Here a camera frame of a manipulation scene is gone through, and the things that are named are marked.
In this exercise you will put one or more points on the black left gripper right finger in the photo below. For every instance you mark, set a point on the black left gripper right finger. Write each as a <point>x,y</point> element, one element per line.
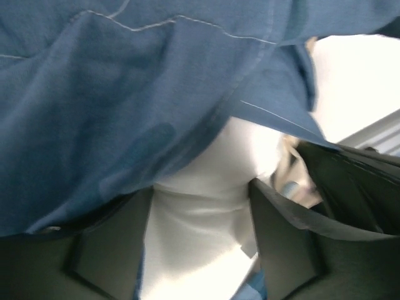
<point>306,255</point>

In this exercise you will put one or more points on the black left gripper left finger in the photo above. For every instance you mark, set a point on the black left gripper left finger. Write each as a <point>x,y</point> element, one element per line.
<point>97,256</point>

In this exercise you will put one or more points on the white pillow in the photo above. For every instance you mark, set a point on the white pillow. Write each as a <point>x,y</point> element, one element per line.
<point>200,241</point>

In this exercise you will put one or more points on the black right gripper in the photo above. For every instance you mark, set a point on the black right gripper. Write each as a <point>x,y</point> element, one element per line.
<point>359,187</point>

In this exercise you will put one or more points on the blue cartoon print pillowcase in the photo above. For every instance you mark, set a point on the blue cartoon print pillowcase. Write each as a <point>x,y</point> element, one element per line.
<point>101,99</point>

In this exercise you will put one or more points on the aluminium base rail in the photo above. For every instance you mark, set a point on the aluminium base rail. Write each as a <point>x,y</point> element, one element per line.
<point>383,136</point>

